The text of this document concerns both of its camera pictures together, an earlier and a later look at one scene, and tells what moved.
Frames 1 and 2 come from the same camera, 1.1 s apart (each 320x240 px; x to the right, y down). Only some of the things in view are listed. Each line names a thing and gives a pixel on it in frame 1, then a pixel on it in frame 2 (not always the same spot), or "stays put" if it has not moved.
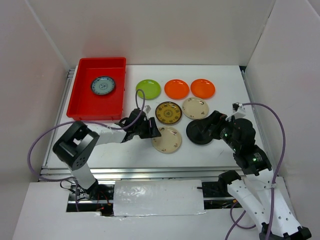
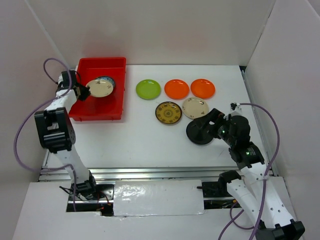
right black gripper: [217, 118] stays put
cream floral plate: [169, 141] -> [100, 88]
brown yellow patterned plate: [168, 112] stays put
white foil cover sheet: [158, 197] stays put
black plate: [195, 135] stays put
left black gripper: [152, 132] -> [86, 93]
